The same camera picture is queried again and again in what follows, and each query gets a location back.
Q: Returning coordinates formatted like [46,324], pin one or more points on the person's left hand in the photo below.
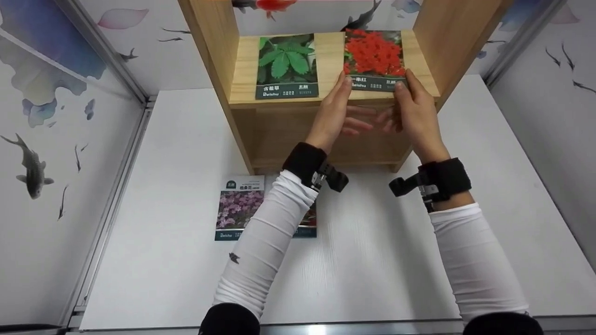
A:
[328,118]

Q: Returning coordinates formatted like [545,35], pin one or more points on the green leaf seed packet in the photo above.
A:
[286,65]

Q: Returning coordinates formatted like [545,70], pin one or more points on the wooden shelf unit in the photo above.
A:
[284,130]

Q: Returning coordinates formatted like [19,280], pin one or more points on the purple flower seed packet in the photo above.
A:
[237,207]

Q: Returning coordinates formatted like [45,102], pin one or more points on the dark red flower seed packet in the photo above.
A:
[308,223]

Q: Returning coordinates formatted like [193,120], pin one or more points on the person's right hand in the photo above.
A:
[421,121]

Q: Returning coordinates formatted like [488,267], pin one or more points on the black wrist band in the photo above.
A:
[447,177]
[305,160]

